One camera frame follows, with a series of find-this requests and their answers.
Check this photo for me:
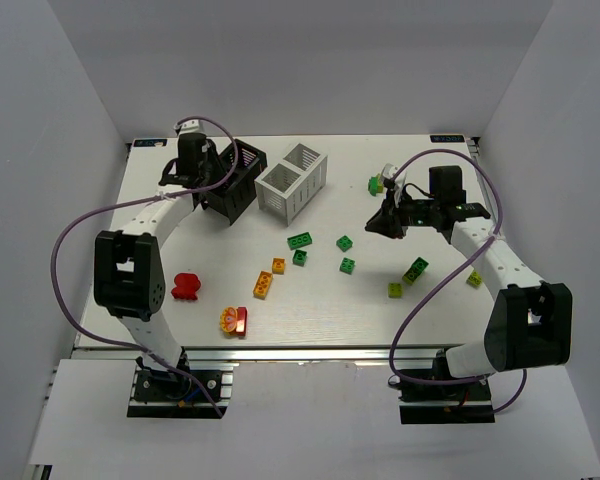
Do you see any orange small lego brick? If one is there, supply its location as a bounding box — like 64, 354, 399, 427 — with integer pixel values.
271, 257, 286, 275

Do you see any red curved lego brick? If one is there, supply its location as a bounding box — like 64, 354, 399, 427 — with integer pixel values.
171, 273, 201, 301

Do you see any orange long lego brick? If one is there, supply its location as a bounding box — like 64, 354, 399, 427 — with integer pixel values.
253, 271, 273, 300

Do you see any yellow butterfly lego brick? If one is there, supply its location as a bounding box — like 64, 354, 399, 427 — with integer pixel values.
219, 307, 238, 334

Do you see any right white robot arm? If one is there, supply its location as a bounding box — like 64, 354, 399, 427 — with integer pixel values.
365, 164, 573, 385

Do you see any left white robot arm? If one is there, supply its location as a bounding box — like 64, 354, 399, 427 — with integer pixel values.
94, 132, 214, 382

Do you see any green lime lego far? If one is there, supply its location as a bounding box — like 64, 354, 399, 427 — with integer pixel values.
367, 174, 384, 196

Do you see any green square lego upper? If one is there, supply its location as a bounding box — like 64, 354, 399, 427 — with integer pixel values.
336, 235, 353, 252

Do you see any black slotted container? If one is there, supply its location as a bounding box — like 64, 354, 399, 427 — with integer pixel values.
199, 140, 267, 225

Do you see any lime and green lego stack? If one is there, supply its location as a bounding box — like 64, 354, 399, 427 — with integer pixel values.
402, 257, 429, 285

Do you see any green square lego lower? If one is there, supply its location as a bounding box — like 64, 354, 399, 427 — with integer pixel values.
339, 257, 356, 275

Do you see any left blue corner label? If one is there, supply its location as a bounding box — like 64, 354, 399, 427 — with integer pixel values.
132, 138, 168, 148

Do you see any blue corner label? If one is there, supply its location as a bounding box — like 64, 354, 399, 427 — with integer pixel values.
132, 138, 168, 148
429, 134, 465, 144

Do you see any lime square lego brick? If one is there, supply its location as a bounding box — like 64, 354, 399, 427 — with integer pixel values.
387, 282, 403, 299

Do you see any right blue corner label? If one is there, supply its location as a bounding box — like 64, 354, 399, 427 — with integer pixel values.
429, 134, 465, 144

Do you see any white slotted container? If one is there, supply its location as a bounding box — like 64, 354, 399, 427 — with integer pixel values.
255, 142, 328, 226

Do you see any green long lego brick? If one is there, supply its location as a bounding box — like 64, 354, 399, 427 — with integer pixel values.
287, 232, 313, 250

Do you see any green upturned square lego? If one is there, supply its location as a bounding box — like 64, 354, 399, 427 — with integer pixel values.
292, 249, 308, 266

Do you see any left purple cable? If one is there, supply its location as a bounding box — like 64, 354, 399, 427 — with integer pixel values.
50, 116, 240, 419

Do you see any purple cable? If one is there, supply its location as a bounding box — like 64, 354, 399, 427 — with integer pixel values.
50, 116, 240, 419
388, 148, 528, 415

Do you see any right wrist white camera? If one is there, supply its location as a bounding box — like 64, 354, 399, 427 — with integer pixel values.
380, 163, 406, 189

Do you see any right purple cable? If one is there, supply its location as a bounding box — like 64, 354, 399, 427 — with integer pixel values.
388, 148, 528, 415

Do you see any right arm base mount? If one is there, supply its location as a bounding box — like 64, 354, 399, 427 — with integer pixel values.
387, 348, 495, 425

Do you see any aluminium table front rail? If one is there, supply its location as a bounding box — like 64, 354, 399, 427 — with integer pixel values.
69, 344, 461, 364

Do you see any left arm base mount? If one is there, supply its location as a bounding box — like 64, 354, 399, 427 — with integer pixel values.
126, 365, 233, 420

